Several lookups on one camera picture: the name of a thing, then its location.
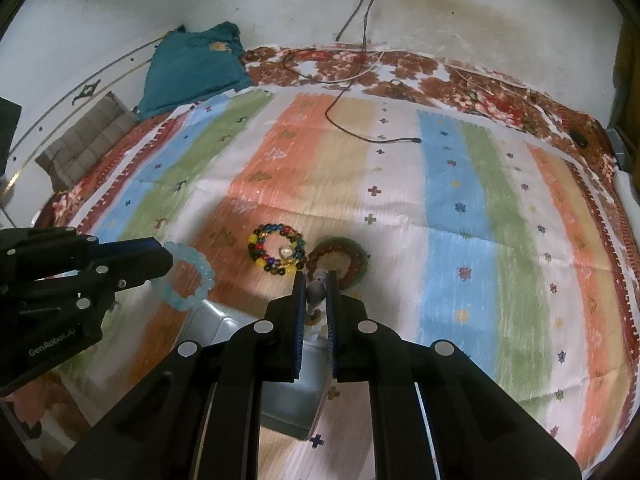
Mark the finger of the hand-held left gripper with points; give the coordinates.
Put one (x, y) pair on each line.
(137, 274)
(135, 250)

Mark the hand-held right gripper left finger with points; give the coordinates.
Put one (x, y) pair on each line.
(298, 325)

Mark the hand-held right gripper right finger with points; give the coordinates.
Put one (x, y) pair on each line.
(332, 330)

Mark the small beaded earring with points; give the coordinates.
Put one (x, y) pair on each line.
(316, 292)

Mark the grey quilted cushion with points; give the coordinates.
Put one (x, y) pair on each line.
(85, 135)

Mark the striped printed blanket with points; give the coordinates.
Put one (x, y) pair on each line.
(450, 210)

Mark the black box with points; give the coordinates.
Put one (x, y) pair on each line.
(9, 135)

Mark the teal cushion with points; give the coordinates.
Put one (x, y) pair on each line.
(190, 70)

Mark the small black object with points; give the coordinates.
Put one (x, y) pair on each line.
(578, 138)

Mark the white elongated object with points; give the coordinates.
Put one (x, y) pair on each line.
(629, 187)

